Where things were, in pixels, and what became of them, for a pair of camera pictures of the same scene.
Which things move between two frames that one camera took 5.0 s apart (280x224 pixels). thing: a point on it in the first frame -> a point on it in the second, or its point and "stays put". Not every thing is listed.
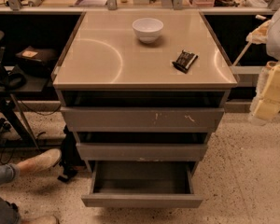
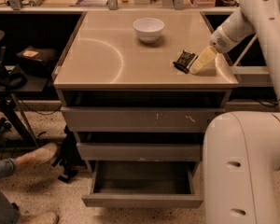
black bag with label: x=36 y=60 stays put
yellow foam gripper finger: x=259 y=35 -> x=219 y=42
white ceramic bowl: x=147 y=29 stays put
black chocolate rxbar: x=185 y=61 stays put
